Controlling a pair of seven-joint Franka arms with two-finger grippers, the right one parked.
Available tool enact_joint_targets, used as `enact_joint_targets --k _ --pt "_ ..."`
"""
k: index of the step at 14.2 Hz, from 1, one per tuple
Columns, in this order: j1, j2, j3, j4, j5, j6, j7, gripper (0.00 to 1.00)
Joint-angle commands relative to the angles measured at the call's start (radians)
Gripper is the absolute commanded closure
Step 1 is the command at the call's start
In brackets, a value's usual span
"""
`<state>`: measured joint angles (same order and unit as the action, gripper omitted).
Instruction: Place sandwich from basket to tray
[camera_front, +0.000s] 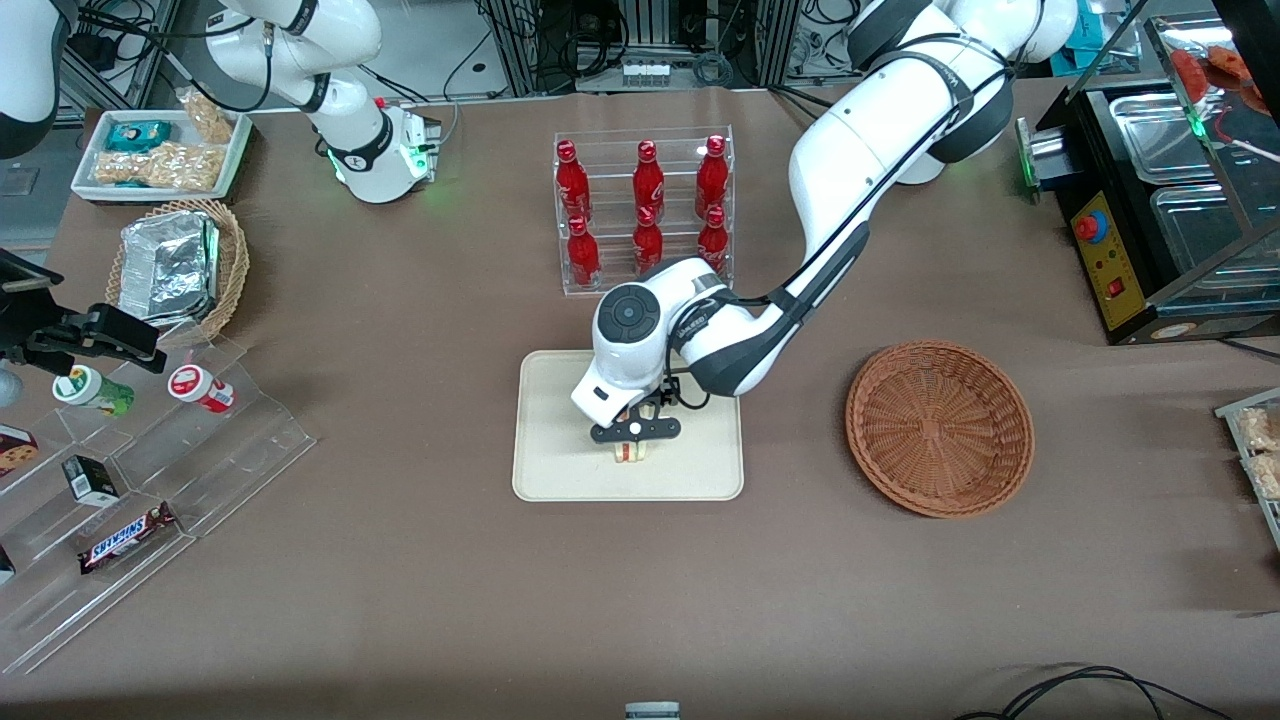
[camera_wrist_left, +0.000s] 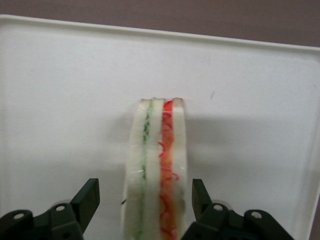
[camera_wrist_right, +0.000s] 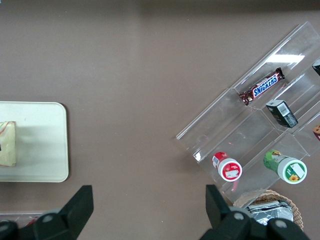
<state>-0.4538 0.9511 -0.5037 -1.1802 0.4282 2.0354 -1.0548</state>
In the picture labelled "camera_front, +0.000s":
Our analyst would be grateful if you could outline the black floor cable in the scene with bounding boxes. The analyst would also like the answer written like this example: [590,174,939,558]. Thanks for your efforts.
[955,665,1236,720]

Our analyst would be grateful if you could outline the black equipment rack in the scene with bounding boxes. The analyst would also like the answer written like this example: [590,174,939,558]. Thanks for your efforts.
[478,0,801,96]

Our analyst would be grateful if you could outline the clear acrylic stepped display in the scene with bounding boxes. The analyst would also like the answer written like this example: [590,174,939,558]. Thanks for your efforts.
[0,335,318,676]

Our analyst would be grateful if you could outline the clear acrylic bottle rack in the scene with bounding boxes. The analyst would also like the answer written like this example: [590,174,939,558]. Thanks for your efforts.
[553,126,735,297]

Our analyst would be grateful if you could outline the white tray with rim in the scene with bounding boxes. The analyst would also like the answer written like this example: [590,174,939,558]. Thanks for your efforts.
[1215,388,1280,551]

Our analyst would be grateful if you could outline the clear peanut snack bag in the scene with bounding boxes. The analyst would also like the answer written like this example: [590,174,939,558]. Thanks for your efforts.
[178,88,237,146]

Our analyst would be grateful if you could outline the black food warmer appliance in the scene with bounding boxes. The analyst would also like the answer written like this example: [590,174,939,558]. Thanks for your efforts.
[1015,15,1280,347]

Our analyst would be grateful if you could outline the cream plastic serving tray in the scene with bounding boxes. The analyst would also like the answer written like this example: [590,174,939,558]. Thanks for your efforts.
[512,348,745,502]

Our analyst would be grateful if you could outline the Snickers chocolate bar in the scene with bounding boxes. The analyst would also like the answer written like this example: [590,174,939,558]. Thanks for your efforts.
[78,502,177,575]

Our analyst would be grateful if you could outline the green label white-cap bottle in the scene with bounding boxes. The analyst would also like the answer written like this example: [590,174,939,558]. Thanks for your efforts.
[52,365,136,417]

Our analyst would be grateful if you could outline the red cola bottle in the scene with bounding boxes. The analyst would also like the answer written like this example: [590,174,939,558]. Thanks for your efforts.
[632,140,666,216]
[695,135,730,216]
[697,205,729,273]
[555,140,593,223]
[633,205,665,273]
[566,215,602,291]

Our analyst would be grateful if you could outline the red orange food piece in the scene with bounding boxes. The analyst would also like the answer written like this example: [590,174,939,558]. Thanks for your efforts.
[1170,45,1256,111]

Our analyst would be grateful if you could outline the silver foil package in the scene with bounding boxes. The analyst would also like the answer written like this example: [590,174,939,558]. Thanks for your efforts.
[118,212,221,326]

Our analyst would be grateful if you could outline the white rectangular snack tray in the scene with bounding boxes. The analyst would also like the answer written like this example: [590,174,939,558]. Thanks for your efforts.
[70,108,254,204]

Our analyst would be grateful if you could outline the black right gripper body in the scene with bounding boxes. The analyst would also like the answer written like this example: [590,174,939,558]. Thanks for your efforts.
[0,300,89,363]

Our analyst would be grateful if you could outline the brown round wicker basket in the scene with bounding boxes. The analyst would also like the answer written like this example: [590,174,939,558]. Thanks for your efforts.
[845,340,1036,519]

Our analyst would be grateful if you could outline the small black carton box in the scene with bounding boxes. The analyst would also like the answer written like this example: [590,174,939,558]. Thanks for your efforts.
[62,455,120,507]

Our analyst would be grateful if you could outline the brown cookie box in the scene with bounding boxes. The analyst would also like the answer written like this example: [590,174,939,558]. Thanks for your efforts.
[0,424,41,478]

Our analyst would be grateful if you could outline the teal snack packet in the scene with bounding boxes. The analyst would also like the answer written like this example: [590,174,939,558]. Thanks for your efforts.
[105,120,173,153]

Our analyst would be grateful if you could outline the red label white-cap bottle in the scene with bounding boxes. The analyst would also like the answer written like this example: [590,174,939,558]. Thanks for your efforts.
[167,364,236,414]

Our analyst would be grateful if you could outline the light tan wicker basket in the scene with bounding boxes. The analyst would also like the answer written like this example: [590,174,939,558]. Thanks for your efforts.
[105,198,251,349]

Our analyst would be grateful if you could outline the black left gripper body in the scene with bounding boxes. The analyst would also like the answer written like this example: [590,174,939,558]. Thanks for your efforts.
[615,385,676,443]

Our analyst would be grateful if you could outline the peanut brittle bar pack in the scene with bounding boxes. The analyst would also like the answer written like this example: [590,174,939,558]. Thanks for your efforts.
[93,150,151,188]
[145,142,223,191]

